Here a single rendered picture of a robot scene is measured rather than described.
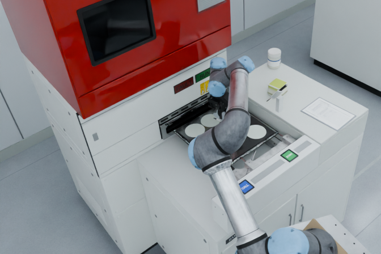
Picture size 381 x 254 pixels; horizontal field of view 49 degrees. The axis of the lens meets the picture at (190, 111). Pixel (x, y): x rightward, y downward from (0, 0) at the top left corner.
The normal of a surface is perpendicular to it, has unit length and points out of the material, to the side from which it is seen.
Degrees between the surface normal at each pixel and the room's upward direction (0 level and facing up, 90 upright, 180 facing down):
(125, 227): 90
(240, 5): 90
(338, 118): 0
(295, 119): 0
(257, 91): 0
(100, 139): 90
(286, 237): 37
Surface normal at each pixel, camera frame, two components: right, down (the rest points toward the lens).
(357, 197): -0.09, -0.76
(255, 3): 0.61, 0.47
